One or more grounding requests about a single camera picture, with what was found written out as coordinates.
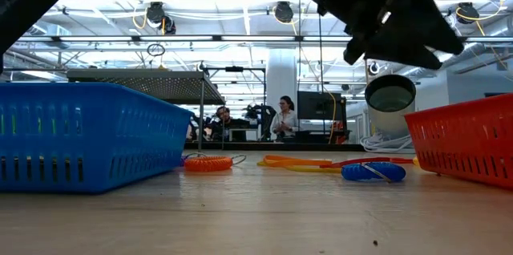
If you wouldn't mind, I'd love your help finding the blue coil wristband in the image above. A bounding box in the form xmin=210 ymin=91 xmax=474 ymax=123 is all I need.
xmin=341 ymin=161 xmax=407 ymax=184

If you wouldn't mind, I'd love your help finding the yellow rubber band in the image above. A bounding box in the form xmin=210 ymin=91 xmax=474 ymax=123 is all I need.
xmin=256 ymin=160 xmax=344 ymax=175

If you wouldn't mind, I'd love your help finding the orange rubber band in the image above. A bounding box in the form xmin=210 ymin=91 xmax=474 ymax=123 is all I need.
xmin=261 ymin=154 xmax=334 ymax=168

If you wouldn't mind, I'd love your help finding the orange coil wristband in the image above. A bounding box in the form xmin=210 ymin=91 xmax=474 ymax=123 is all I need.
xmin=183 ymin=152 xmax=248 ymax=174

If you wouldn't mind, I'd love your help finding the red plastic basket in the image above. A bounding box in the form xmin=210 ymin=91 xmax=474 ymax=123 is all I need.
xmin=404 ymin=92 xmax=513 ymax=191

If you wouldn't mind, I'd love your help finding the black computer monitor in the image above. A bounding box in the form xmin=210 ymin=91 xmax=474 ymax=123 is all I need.
xmin=296 ymin=91 xmax=348 ymax=122

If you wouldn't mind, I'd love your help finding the white square column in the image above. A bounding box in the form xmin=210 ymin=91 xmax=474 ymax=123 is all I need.
xmin=265 ymin=48 xmax=300 ymax=140

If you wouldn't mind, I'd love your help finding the person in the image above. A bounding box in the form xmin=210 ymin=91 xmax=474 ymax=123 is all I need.
xmin=270 ymin=95 xmax=301 ymax=144
xmin=208 ymin=105 xmax=252 ymax=143

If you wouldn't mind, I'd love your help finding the grey perforated metal shelf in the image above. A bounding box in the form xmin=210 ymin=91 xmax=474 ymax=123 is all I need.
xmin=66 ymin=68 xmax=227 ymax=152

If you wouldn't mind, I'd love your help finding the blue plastic basket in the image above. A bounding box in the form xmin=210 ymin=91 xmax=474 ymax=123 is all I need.
xmin=0 ymin=82 xmax=193 ymax=196

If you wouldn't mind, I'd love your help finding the black ceiling cable reel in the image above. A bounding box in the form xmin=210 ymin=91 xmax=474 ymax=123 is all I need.
xmin=455 ymin=2 xmax=481 ymax=26
xmin=273 ymin=1 xmax=295 ymax=25
xmin=144 ymin=1 xmax=177 ymax=36

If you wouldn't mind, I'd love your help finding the yellow hanging cable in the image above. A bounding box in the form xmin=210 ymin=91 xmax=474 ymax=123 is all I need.
xmin=362 ymin=59 xmax=372 ymax=86

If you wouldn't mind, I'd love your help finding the white dome camera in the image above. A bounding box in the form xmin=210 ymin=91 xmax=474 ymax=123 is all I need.
xmin=364 ymin=74 xmax=418 ymax=140

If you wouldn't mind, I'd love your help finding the black hanging cable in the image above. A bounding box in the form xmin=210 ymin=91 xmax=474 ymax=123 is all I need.
xmin=297 ymin=0 xmax=302 ymax=92
xmin=317 ymin=14 xmax=326 ymax=94

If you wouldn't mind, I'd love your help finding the white coiled cable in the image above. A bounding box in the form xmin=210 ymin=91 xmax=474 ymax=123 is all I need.
xmin=358 ymin=132 xmax=414 ymax=153

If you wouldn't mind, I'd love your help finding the black background station frame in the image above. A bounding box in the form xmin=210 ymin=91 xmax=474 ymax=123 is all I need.
xmin=204 ymin=65 xmax=269 ymax=144

